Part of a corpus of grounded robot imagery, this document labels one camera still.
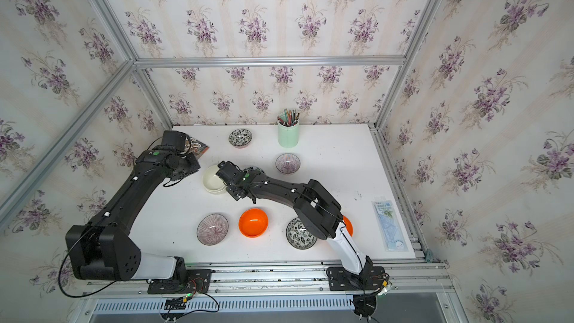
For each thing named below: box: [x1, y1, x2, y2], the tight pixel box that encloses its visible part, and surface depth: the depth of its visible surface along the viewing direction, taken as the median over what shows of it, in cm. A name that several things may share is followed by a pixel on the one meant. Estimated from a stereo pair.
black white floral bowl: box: [285, 217, 318, 251], surface depth 84 cm
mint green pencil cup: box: [277, 121, 300, 149], surface depth 107 cm
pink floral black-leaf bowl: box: [227, 128, 253, 149], surface depth 113 cm
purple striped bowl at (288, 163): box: [275, 152, 302, 175], surface depth 103 cm
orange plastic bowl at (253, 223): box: [238, 207, 269, 239], surface depth 85 cm
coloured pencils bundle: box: [276, 108, 300, 127], surface depth 106 cm
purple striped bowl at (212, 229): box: [196, 213, 230, 246], surface depth 84 cm
